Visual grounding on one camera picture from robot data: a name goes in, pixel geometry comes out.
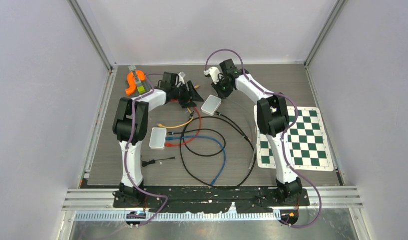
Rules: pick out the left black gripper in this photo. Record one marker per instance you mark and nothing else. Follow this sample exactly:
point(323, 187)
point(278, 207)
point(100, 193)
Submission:
point(190, 96)

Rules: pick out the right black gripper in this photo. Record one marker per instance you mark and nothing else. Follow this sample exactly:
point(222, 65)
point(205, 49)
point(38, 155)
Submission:
point(222, 94)

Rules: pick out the white network switch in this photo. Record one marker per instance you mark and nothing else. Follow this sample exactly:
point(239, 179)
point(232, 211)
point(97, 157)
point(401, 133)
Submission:
point(211, 104)
point(157, 138)

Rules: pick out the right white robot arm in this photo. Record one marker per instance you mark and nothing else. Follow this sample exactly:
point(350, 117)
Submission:
point(272, 120)

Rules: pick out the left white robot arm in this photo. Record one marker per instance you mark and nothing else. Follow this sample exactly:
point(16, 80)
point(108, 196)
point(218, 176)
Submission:
point(130, 124)

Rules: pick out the grey lego baseplate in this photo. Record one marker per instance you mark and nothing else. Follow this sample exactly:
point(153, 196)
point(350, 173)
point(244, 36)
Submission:
point(148, 86)

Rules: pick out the lime green lego brick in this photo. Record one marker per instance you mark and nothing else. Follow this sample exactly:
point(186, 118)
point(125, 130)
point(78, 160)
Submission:
point(141, 89)

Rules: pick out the orange S-shaped block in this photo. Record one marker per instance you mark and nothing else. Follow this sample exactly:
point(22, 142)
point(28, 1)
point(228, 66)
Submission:
point(135, 78)

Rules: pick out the black power adapter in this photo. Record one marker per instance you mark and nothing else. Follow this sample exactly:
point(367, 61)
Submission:
point(154, 161)

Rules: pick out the green white chessboard mat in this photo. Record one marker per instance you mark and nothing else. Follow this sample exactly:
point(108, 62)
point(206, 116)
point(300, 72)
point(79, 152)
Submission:
point(307, 141)

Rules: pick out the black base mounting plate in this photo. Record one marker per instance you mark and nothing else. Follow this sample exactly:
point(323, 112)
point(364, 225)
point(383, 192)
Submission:
point(208, 200)

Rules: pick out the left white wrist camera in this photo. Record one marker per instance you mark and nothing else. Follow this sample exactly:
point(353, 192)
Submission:
point(180, 80)

